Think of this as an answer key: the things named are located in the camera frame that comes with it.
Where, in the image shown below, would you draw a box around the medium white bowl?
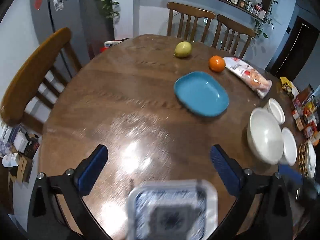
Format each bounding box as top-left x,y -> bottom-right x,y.
279,127 -> 297,166

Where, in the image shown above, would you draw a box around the large white bowl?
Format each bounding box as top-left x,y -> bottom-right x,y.
247,108 -> 284,165

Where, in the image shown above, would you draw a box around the small blue patterned square plate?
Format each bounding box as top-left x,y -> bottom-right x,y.
126,179 -> 218,239

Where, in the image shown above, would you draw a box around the small white ramekin bowl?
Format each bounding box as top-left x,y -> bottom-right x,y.
264,98 -> 285,125

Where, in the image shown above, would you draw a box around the blue square dish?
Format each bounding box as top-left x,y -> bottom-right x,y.
174,71 -> 229,117

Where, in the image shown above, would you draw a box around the wooden bead trivet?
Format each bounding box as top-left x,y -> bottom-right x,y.
298,141 -> 309,177

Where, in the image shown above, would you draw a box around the patterned square plate on trivet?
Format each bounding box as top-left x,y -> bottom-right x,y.
305,141 -> 317,178

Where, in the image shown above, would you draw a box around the red lid chili jar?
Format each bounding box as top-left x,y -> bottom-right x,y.
304,124 -> 317,139

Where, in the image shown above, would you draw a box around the brown paste jar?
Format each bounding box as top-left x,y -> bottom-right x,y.
296,116 -> 307,131

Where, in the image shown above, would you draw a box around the vinegar bottle yellow cap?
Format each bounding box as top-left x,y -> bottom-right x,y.
303,98 -> 319,116

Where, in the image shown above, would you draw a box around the red sauce bottle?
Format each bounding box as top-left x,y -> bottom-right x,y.
292,84 -> 314,107

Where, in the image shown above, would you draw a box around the boxes on floor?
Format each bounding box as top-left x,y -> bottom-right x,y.
1,121 -> 40,184

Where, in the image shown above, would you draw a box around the yellow snack packet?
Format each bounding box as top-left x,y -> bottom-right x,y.
280,76 -> 299,99

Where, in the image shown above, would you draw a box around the white snack bag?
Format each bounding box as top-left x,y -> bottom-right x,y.
223,57 -> 272,99

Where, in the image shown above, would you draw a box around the side wooden chair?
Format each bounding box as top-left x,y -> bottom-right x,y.
1,27 -> 82,134

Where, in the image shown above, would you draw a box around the orange tangerine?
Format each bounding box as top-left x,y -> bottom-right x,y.
209,55 -> 226,73

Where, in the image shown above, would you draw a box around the green pear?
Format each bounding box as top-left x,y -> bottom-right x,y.
173,41 -> 193,59

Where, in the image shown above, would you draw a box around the right back wooden chair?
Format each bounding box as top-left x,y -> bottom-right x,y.
212,14 -> 255,59

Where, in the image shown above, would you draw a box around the grey refrigerator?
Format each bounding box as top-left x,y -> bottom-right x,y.
30,0 -> 114,66

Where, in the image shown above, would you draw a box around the left back wooden chair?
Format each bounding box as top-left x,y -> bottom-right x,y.
167,2 -> 216,43

